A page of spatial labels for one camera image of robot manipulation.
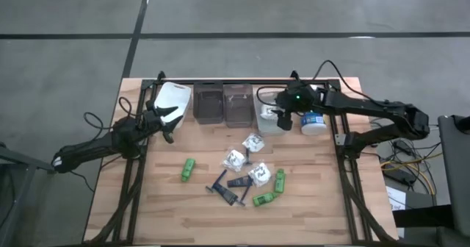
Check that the white paper sheet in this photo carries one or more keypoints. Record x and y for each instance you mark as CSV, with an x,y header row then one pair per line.
x,y
396,199

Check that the dark blue shave tube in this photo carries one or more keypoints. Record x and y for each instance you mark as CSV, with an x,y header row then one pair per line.
x,y
225,195

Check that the blue disposable razor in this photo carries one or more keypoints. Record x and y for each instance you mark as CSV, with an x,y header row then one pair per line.
x,y
246,195
219,179
248,155

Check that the white wipes canister blue label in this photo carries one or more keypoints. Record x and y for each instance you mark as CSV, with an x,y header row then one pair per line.
x,y
313,124

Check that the small green bottle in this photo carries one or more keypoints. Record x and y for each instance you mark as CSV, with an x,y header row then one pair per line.
x,y
280,182
262,200
188,169

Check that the black power brick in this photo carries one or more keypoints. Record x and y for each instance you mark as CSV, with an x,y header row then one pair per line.
x,y
398,175

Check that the grey metal stand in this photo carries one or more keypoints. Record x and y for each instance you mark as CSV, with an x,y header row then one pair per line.
x,y
25,164

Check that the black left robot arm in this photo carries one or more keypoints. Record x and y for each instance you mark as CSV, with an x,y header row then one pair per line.
x,y
92,146

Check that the white plastic bin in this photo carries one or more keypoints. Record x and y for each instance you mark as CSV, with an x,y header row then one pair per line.
x,y
174,96

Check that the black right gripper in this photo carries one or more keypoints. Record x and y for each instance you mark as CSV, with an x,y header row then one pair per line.
x,y
297,101

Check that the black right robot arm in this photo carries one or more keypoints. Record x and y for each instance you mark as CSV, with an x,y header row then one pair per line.
x,y
367,107

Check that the grey translucent plastic bin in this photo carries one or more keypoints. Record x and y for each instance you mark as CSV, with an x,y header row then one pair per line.
x,y
208,105
238,107

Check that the dark blue razor cartridge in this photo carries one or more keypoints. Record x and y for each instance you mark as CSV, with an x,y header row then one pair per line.
x,y
239,182

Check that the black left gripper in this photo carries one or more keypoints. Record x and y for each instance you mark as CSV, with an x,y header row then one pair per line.
x,y
152,122

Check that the black metal rig frame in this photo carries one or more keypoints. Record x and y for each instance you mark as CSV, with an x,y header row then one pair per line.
x,y
205,81

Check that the dark grey panel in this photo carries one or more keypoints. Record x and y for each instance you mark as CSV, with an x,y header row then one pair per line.
x,y
455,173

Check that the light grey plastic bin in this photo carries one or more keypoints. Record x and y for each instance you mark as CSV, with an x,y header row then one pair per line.
x,y
264,128

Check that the clear bag white pack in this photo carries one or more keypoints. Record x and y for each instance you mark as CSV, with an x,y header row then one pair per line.
x,y
253,142
265,111
259,174
234,159

